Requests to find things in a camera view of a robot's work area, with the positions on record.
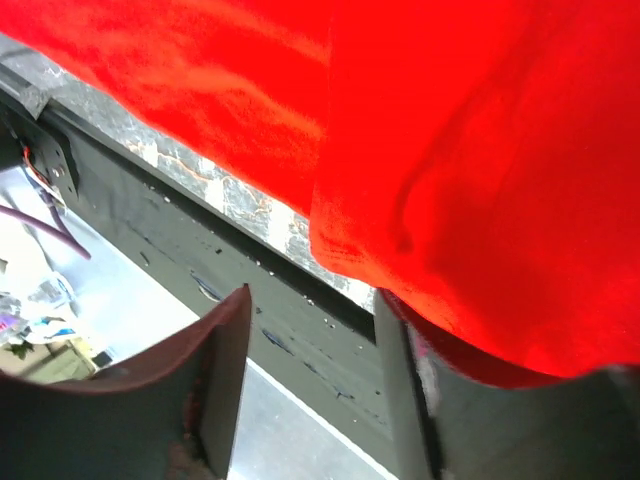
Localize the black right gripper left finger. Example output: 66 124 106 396
1 285 252 479

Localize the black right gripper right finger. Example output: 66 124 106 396
374 290 639 479

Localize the red t shirt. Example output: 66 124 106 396
1 1 639 388

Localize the crumpled packaging below table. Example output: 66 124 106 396
1 259 78 350

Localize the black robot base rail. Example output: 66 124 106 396
1 69 392 463

